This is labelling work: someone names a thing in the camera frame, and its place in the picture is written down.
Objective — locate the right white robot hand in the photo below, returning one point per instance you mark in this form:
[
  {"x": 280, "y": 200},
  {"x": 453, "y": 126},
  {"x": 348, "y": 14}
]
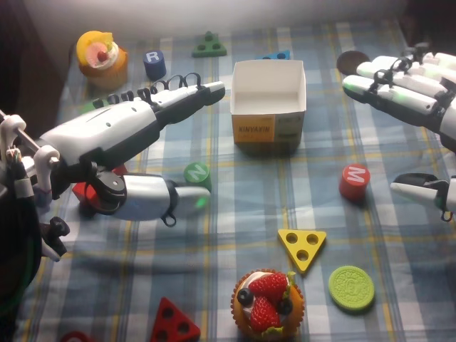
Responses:
[{"x": 399, "y": 89}]

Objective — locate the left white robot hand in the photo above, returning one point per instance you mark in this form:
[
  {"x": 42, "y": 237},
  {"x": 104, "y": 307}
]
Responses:
[{"x": 107, "y": 128}]

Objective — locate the blue letter R block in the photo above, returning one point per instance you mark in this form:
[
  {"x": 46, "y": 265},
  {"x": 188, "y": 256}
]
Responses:
[{"x": 154, "y": 62}]

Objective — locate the red cylinder with letter M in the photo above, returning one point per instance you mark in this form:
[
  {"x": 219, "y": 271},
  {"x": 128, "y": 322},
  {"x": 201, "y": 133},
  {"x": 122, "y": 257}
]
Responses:
[{"x": 354, "y": 178}]

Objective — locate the paper box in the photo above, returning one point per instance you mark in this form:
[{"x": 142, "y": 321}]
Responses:
[{"x": 267, "y": 124}]

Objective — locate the red cylinder with hole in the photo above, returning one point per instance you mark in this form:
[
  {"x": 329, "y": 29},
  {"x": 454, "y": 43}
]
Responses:
[{"x": 75, "y": 337}]

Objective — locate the brown toy cookie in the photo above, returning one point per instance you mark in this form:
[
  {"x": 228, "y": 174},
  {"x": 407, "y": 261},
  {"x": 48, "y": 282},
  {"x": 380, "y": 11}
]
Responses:
[{"x": 351, "y": 60}]

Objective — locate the orange toy cupcake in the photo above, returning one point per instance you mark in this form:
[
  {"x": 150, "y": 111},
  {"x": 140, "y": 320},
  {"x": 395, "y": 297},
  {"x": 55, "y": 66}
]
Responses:
[{"x": 101, "y": 60}]

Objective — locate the red rectangular block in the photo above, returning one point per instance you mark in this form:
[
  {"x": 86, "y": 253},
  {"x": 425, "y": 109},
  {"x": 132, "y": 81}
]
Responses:
[{"x": 83, "y": 194}]

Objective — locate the blue triangle block with holes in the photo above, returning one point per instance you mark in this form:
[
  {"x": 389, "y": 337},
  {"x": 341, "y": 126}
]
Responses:
[{"x": 276, "y": 56}]

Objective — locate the green triangle block with holes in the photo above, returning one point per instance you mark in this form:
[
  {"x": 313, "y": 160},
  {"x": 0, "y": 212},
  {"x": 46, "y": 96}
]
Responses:
[{"x": 208, "y": 48}]

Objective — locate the blue plaid tablecloth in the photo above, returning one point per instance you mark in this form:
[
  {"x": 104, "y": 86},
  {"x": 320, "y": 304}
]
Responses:
[{"x": 249, "y": 199}]

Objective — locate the yellow triangle block with holes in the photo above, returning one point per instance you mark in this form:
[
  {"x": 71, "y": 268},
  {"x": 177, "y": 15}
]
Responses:
[{"x": 303, "y": 249}]

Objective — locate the green toy cookie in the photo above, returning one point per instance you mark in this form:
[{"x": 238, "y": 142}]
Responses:
[{"x": 351, "y": 289}]

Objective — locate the red triangle block with holes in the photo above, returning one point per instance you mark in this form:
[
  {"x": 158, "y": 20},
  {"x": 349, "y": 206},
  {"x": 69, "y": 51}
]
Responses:
[{"x": 172, "y": 324}]

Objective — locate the toy strawberry tart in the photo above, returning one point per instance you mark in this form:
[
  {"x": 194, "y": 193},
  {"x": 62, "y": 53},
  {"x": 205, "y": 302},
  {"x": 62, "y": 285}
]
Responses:
[{"x": 267, "y": 306}]

